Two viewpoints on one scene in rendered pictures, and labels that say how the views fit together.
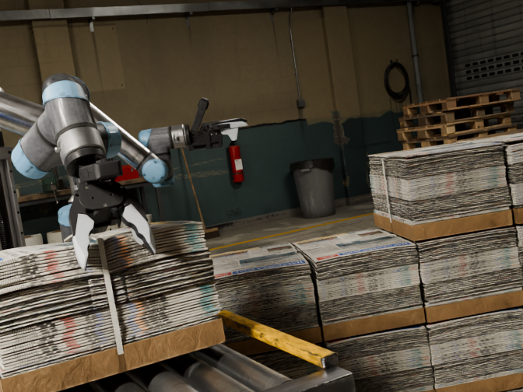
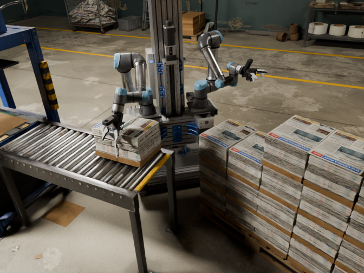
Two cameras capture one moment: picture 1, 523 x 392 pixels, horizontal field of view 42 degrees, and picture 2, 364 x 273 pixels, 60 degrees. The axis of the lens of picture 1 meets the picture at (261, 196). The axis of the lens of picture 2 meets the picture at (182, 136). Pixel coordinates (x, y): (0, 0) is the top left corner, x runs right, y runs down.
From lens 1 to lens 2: 1.75 m
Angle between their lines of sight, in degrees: 57
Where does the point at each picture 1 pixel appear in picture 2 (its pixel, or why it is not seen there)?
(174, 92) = not seen: outside the picture
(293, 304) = (220, 157)
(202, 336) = (135, 163)
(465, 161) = (288, 149)
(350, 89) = not seen: outside the picture
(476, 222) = (285, 173)
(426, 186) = (271, 149)
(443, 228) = (272, 167)
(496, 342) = (280, 214)
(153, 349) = (123, 160)
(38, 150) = not seen: hidden behind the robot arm
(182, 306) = (131, 155)
